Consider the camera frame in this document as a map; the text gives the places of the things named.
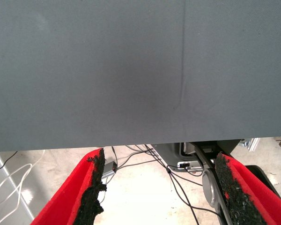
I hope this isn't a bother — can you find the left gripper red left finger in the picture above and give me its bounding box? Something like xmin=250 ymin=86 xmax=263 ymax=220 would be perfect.
xmin=30 ymin=147 xmax=108 ymax=225

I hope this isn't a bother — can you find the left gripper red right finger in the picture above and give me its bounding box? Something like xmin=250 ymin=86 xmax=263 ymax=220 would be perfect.
xmin=214 ymin=151 xmax=281 ymax=225

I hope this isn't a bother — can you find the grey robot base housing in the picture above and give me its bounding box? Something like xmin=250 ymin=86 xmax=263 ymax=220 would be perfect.
xmin=152 ymin=142 xmax=203 ymax=175

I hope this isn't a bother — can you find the grey round disc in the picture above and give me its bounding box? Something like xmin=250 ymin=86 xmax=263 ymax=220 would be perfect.
xmin=202 ymin=167 xmax=225 ymax=209

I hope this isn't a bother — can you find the small grey adapter box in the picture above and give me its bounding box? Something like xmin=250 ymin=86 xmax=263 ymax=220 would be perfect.
xmin=102 ymin=161 xmax=118 ymax=180

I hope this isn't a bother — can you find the aluminium profile bar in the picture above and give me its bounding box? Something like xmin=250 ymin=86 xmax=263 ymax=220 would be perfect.
xmin=239 ymin=137 xmax=261 ymax=153

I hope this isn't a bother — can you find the dark grey table cloth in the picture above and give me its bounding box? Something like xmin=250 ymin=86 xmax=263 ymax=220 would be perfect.
xmin=0 ymin=0 xmax=281 ymax=153

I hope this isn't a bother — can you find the white cable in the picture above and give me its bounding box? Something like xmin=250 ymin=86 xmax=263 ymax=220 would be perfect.
xmin=0 ymin=150 xmax=45 ymax=211
xmin=0 ymin=163 xmax=33 ymax=225

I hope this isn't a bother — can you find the thin black floor cable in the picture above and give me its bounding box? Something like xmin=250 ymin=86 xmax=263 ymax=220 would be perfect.
xmin=144 ymin=144 xmax=201 ymax=225
xmin=116 ymin=150 xmax=166 ymax=170
xmin=0 ymin=151 xmax=18 ymax=173

